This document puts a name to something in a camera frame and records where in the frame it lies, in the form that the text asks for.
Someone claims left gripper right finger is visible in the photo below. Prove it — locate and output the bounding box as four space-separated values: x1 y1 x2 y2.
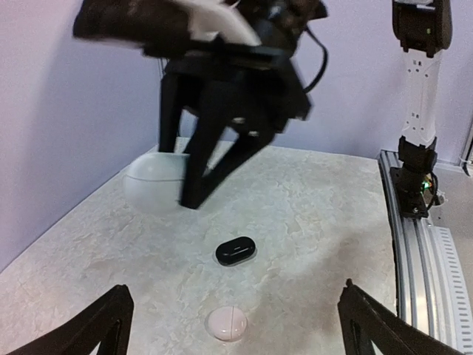
338 279 472 355

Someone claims white earbud charging case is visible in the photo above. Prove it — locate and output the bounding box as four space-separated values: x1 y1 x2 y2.
123 152 188 215

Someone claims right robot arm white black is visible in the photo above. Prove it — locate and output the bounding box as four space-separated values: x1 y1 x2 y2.
158 1 452 218

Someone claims pink earbud charging case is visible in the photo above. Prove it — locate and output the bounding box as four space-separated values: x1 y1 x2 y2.
207 306 248 342

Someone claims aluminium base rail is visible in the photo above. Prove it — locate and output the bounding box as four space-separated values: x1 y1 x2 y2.
378 150 472 354

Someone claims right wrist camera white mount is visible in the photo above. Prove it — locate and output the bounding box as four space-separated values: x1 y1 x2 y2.
72 0 263 49

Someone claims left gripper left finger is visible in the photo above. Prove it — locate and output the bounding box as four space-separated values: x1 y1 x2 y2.
11 285 134 354

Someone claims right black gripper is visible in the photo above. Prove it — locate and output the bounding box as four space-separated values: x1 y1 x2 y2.
158 40 312 209

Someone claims black earbud charging case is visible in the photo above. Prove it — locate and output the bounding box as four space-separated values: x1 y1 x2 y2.
215 236 256 266

